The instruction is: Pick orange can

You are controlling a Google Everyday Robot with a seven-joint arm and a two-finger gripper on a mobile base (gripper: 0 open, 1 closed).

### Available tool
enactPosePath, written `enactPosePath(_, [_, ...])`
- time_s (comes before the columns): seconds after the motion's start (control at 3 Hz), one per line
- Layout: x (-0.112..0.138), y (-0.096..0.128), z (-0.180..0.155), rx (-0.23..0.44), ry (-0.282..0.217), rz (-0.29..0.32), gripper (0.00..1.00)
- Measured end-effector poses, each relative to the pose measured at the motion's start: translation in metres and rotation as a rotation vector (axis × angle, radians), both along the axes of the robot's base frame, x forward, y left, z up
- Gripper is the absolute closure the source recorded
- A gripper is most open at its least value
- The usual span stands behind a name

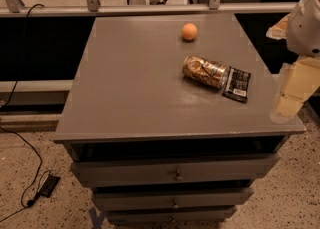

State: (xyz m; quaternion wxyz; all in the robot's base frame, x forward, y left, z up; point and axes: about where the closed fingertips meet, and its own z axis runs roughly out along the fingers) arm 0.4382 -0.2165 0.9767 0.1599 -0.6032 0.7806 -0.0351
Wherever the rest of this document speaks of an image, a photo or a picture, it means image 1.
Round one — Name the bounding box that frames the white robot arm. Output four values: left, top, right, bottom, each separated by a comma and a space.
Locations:
266, 0, 320, 123

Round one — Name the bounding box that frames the orange ball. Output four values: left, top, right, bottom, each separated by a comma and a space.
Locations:
182, 23, 198, 41

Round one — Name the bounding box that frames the black snack packet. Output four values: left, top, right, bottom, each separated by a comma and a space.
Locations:
222, 67, 251, 103

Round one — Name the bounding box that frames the orange crushed soda can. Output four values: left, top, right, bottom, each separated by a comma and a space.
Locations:
182, 56, 229, 89

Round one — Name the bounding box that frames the black floor cable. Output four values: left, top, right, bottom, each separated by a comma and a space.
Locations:
0, 3, 52, 223

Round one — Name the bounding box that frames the middle grey drawer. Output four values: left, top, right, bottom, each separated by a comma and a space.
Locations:
92, 187, 254, 211

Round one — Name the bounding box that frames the bottom grey drawer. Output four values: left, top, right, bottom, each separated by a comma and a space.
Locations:
107, 206, 236, 224

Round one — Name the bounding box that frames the grey drawer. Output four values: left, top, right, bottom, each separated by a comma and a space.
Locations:
107, 206, 236, 224
92, 187, 254, 211
71, 153, 280, 188

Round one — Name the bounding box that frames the grey drawer cabinet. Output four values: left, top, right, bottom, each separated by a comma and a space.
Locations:
52, 12, 307, 226

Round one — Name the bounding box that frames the black power adapter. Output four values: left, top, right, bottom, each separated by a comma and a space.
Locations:
38, 175, 60, 198

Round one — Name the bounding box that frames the top grey drawer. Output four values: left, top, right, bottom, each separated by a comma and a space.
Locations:
71, 153, 280, 188

